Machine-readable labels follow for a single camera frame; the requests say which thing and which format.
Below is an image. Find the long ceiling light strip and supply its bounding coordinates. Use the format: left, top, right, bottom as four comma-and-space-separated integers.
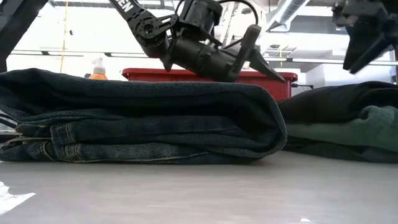
9, 49, 398, 67

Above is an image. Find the red plastic laundry basket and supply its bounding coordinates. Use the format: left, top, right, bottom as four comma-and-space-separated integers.
121, 67, 299, 102

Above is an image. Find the dark teal garment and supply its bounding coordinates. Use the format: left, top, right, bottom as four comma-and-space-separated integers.
0, 68, 289, 166

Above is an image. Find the silver ventilation duct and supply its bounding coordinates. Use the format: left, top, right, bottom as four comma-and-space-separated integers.
247, 0, 312, 58

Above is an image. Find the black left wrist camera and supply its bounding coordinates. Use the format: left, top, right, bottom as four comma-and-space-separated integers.
177, 0, 224, 35

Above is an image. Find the yellow hanging cable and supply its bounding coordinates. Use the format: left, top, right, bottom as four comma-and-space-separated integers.
59, 0, 70, 74

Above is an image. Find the green knit shirt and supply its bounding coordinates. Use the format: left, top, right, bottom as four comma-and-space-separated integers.
285, 105, 398, 154

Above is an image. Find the orange spray bottle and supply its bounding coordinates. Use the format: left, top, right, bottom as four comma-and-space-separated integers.
88, 57, 109, 81

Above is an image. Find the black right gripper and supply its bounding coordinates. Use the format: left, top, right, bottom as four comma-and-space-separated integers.
331, 0, 398, 75

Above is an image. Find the black garment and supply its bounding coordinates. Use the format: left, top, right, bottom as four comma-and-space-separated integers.
277, 81, 398, 126

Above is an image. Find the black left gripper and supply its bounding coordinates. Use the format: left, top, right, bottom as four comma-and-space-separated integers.
161, 24, 286, 83

